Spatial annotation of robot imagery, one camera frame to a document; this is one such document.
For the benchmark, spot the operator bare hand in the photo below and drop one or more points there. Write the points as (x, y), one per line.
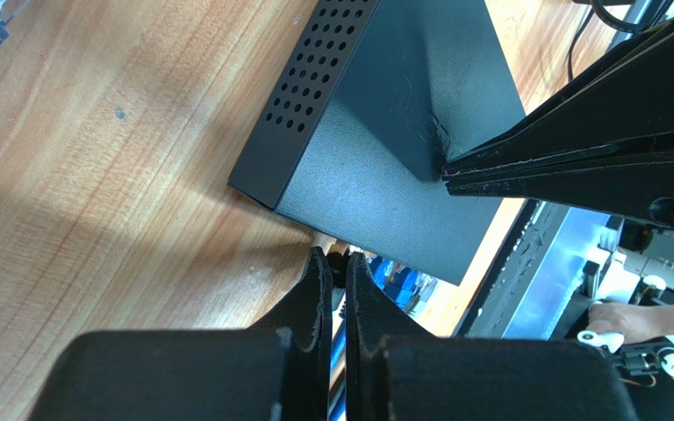
(636, 324)

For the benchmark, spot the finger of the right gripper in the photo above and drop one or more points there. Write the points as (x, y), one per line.
(639, 185)
(623, 102)

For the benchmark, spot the black network switch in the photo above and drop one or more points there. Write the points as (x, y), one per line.
(374, 99)

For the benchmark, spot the aluminium frame rail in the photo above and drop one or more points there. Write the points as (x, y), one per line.
(586, 262)

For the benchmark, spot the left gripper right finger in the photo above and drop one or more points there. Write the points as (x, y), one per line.
(397, 370)

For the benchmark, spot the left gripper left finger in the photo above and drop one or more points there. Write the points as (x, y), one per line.
(276, 369)

